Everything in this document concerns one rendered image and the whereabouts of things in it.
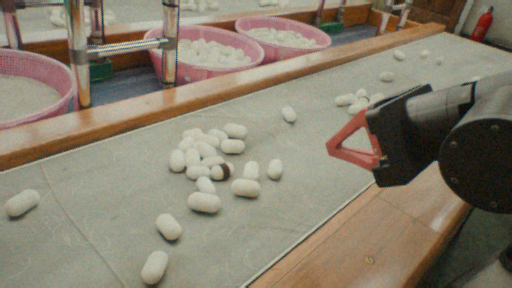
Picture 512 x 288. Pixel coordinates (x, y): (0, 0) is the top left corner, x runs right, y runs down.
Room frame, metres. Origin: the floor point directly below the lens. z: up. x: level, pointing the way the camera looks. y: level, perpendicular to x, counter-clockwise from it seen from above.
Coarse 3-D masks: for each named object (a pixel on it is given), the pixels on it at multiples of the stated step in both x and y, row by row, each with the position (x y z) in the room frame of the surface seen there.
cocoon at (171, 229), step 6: (162, 216) 0.29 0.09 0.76; (168, 216) 0.30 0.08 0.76; (156, 222) 0.29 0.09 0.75; (162, 222) 0.29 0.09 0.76; (168, 222) 0.29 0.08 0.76; (174, 222) 0.29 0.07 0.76; (162, 228) 0.28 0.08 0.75; (168, 228) 0.28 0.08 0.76; (174, 228) 0.28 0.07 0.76; (180, 228) 0.29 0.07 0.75; (168, 234) 0.28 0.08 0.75; (174, 234) 0.28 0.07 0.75
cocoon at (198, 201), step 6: (198, 192) 0.34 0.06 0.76; (192, 198) 0.33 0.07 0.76; (198, 198) 0.33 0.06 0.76; (204, 198) 0.33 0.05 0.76; (210, 198) 0.33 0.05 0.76; (216, 198) 0.34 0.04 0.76; (192, 204) 0.33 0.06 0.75; (198, 204) 0.33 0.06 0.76; (204, 204) 0.33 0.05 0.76; (210, 204) 0.33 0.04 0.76; (216, 204) 0.33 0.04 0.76; (198, 210) 0.33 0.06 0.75; (204, 210) 0.33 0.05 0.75; (210, 210) 0.33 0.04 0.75; (216, 210) 0.33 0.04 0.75
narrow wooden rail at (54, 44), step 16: (208, 16) 1.07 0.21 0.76; (224, 16) 1.10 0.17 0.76; (240, 16) 1.13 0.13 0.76; (272, 16) 1.22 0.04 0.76; (288, 16) 1.29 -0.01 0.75; (304, 16) 1.36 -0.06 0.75; (352, 16) 1.65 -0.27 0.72; (368, 16) 1.76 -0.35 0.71; (32, 32) 0.71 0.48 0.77; (48, 32) 0.72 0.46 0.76; (64, 32) 0.74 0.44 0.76; (112, 32) 0.80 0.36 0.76; (128, 32) 0.82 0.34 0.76; (144, 32) 0.85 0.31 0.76; (0, 48) 0.62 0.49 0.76; (32, 48) 0.66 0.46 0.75; (48, 48) 0.68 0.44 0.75; (64, 48) 0.71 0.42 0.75; (32, 64) 0.66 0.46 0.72; (128, 64) 0.82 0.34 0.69; (144, 64) 0.85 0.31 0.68
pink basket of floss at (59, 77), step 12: (0, 60) 0.59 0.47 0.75; (12, 60) 0.59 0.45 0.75; (24, 60) 0.60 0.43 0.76; (36, 60) 0.60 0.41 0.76; (48, 60) 0.59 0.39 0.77; (0, 72) 0.58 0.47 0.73; (12, 72) 0.59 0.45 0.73; (24, 72) 0.59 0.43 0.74; (36, 72) 0.59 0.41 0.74; (48, 72) 0.59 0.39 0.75; (60, 72) 0.58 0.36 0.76; (48, 84) 0.58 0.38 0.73; (60, 84) 0.57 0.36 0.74; (72, 84) 0.53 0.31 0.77; (48, 108) 0.44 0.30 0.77; (60, 108) 0.47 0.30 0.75; (12, 120) 0.40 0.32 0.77; (24, 120) 0.41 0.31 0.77; (36, 120) 0.43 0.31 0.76
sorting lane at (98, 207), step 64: (384, 64) 1.03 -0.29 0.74; (448, 64) 1.15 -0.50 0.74; (192, 128) 0.51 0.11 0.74; (256, 128) 0.55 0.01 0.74; (320, 128) 0.60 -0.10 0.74; (0, 192) 0.30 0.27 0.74; (64, 192) 0.32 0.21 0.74; (128, 192) 0.34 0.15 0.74; (192, 192) 0.36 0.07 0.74; (320, 192) 0.41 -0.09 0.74; (0, 256) 0.22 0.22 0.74; (64, 256) 0.24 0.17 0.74; (128, 256) 0.25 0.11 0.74; (192, 256) 0.27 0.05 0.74; (256, 256) 0.28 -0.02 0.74
